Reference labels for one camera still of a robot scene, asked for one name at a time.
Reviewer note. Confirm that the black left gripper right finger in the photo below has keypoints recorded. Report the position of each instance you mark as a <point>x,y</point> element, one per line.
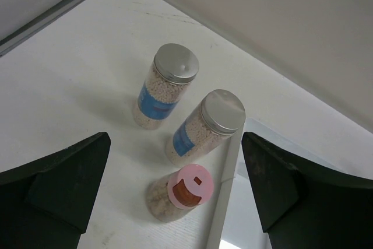
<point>302,204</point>

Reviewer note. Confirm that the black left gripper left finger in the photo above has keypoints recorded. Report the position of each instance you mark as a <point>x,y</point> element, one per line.
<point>47,203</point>

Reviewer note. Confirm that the silver-lid jar blue label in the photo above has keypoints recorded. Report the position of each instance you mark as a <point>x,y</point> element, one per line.
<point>173,69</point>
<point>216,118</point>

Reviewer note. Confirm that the aluminium table edge rail left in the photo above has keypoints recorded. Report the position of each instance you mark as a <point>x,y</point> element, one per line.
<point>52,13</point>

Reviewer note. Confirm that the white divided organizer tray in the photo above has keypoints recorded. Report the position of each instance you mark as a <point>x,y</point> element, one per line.
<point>236,221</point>

